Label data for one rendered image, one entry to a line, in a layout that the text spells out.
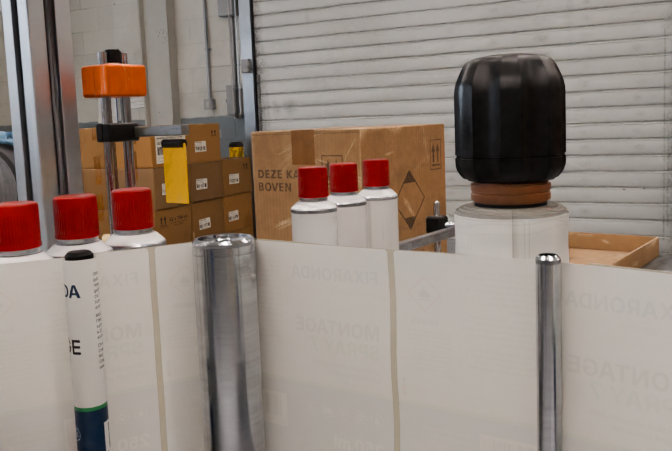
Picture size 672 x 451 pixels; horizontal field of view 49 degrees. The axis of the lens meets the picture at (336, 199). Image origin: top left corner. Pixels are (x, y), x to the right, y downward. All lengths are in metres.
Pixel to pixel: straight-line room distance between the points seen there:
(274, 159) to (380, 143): 0.20
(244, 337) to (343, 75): 5.03
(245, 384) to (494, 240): 0.21
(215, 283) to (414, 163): 0.96
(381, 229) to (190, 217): 3.91
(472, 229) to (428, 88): 4.63
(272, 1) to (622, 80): 2.57
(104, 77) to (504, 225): 0.38
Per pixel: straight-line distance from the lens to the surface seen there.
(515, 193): 0.55
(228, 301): 0.44
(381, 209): 0.90
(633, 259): 1.49
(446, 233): 1.14
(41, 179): 0.74
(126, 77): 0.72
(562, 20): 4.96
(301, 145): 1.29
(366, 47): 5.36
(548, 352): 0.37
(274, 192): 1.34
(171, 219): 4.62
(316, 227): 0.80
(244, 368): 0.45
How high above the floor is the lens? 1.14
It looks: 6 degrees down
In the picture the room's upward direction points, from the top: 2 degrees counter-clockwise
